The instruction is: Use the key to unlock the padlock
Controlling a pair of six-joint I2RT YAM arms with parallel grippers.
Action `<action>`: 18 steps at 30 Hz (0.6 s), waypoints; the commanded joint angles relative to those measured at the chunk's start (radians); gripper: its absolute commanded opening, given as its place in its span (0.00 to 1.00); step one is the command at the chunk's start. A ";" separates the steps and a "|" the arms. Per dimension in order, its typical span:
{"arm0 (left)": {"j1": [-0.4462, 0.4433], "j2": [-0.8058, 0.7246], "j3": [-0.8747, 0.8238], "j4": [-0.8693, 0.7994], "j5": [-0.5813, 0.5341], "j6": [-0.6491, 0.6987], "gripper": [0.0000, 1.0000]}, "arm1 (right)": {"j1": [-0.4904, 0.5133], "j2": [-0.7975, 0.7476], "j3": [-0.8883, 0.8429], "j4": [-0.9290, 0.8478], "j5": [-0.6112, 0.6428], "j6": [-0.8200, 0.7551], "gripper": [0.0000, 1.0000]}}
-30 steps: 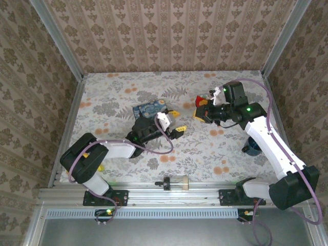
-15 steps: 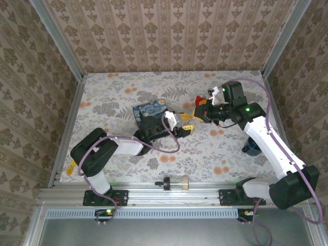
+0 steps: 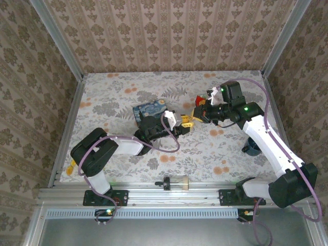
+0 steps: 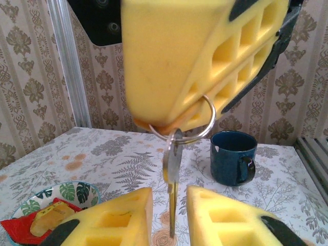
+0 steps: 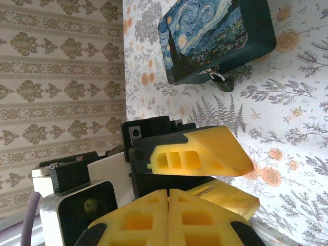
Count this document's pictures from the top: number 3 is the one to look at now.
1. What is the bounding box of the aluminium side rail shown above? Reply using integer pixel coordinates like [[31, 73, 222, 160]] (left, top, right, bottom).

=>
[[48, 79, 87, 183], [261, 71, 293, 144]]

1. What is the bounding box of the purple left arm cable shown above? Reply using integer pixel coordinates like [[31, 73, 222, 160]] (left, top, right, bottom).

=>
[[77, 112, 181, 226]]

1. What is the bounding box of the yellow banana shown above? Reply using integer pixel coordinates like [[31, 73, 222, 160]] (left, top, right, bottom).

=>
[[66, 158, 77, 175]]

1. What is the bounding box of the clear plastic cup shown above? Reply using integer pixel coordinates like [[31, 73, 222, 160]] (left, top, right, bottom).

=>
[[169, 176, 190, 192]]

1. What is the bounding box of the dark blue mug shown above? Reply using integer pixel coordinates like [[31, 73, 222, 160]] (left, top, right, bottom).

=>
[[242, 137, 262, 157]]

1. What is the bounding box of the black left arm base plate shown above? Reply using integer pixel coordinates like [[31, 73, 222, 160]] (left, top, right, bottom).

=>
[[83, 190, 129, 207]]

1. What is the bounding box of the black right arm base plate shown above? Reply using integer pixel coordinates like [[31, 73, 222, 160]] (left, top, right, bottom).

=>
[[219, 189, 267, 207]]

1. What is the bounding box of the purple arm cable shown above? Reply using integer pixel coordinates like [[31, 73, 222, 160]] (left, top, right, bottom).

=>
[[77, 112, 181, 226], [216, 78, 322, 246]]

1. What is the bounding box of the red snack packet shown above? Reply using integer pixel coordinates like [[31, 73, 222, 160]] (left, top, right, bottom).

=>
[[194, 94, 210, 107]]

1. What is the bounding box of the aluminium rail below arm bases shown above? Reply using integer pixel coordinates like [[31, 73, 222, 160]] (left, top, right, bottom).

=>
[[37, 183, 316, 208]]

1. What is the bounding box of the grey slotted cable duct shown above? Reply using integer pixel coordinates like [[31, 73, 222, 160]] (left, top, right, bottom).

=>
[[45, 208, 240, 219]]

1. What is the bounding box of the aluminium corner post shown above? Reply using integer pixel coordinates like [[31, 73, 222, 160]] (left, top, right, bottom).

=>
[[261, 0, 313, 77], [29, 0, 85, 80]]

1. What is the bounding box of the black connector box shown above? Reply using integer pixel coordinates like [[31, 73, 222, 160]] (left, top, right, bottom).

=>
[[237, 209, 257, 222], [94, 209, 116, 222]]

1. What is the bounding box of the black clamp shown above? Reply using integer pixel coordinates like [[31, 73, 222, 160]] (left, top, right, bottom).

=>
[[155, 176, 171, 191]]

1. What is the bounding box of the blue starry night tin box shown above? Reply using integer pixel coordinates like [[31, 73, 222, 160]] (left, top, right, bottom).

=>
[[132, 98, 169, 129]]

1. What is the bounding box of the grey metal panel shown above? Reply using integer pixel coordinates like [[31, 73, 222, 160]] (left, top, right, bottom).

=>
[[38, 217, 321, 246]]

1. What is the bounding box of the floral tablecloth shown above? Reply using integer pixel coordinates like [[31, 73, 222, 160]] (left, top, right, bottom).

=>
[[59, 71, 295, 183]]

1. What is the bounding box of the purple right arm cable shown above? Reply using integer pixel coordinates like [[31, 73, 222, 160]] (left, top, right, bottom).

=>
[[216, 78, 322, 246]]

